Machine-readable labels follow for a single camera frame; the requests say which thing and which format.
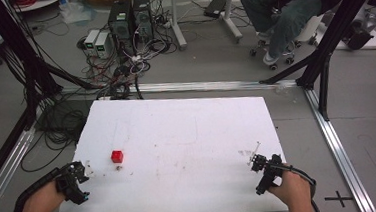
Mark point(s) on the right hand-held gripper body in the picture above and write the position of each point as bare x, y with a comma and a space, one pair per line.
271, 175

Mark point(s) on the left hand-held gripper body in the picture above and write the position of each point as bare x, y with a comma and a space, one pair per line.
68, 186

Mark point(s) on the red cube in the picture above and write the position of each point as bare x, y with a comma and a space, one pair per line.
117, 156

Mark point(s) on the person's right hand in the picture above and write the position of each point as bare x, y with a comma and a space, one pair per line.
290, 187

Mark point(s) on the person's left hand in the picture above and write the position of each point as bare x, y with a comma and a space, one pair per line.
45, 201

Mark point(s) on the white table board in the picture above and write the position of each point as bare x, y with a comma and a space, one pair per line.
179, 146

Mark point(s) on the white bench power supply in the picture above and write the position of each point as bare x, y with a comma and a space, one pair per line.
91, 41
103, 45

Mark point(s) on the white wheeled chair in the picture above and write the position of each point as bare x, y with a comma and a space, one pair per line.
304, 32

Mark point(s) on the white desk leg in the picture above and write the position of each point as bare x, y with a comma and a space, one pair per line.
231, 19
177, 23

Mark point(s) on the large black computer tower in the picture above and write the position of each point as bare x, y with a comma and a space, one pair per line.
121, 25

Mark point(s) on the clear plastic bag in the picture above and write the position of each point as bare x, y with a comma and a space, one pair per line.
76, 12

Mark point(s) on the black device on platform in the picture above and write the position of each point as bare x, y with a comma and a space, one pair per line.
358, 35

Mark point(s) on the slim black computer tower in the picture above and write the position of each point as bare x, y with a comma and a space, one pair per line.
143, 19

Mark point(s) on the flat black box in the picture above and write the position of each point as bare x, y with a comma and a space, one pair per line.
215, 8

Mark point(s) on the white floor platform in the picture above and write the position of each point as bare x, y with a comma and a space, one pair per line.
372, 41

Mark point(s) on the round white table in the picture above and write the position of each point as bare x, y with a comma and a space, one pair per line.
40, 3

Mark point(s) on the aluminium floor rail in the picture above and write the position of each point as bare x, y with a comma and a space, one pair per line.
339, 152
6, 168
208, 85

